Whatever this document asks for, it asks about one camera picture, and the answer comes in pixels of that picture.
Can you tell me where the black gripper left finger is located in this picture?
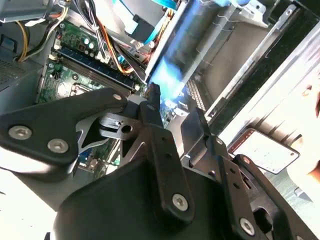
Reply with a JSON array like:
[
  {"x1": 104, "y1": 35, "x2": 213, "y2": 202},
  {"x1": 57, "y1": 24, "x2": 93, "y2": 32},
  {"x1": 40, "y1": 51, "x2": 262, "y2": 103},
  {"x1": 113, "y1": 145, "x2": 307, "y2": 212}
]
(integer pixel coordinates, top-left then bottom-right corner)
[{"x1": 0, "y1": 83, "x2": 196, "y2": 226}]

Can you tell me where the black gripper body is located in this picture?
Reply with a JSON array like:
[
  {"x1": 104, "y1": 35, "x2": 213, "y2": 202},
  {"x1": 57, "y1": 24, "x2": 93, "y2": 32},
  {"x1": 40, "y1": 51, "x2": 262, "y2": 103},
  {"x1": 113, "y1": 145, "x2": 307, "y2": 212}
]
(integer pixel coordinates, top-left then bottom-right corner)
[{"x1": 44, "y1": 157, "x2": 237, "y2": 240}]

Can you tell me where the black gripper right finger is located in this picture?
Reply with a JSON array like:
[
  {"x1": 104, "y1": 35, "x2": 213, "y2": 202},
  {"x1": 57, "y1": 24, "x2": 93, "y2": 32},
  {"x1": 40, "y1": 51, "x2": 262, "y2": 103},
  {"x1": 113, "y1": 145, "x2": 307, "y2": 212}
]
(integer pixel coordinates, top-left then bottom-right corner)
[{"x1": 180, "y1": 107, "x2": 320, "y2": 240}]

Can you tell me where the smartphone with bright screen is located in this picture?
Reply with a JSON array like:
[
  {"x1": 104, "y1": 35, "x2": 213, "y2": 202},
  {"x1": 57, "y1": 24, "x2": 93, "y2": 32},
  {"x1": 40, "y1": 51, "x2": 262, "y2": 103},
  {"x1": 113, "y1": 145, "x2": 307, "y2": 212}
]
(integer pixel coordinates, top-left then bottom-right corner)
[{"x1": 228, "y1": 127, "x2": 301, "y2": 175}]

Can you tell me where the person's hand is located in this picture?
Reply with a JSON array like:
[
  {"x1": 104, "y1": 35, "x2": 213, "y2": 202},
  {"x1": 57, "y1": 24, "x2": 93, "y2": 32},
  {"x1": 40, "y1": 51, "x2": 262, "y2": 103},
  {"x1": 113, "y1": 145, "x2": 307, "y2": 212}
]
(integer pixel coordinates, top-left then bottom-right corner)
[{"x1": 293, "y1": 84, "x2": 320, "y2": 176}]

